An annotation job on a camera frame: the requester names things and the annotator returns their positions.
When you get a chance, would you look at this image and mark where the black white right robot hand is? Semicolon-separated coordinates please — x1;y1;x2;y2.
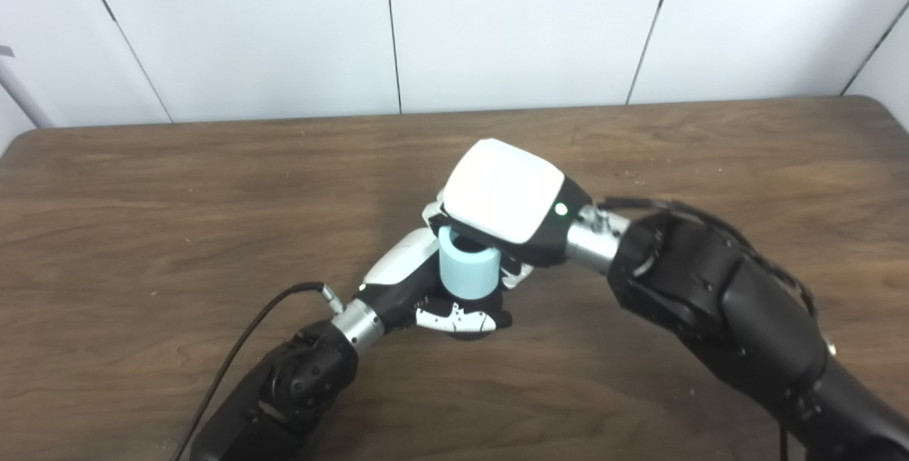
423;138;594;290

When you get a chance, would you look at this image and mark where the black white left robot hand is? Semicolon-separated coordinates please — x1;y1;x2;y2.
359;227;513;335

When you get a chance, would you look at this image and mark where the light-blue hose piece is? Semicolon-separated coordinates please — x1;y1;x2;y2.
438;225;503;301

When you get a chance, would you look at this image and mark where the black flared nozzle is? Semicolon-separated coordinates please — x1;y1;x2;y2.
425;232;509;328

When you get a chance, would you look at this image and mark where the white wall post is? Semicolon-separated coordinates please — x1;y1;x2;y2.
0;49;55;128

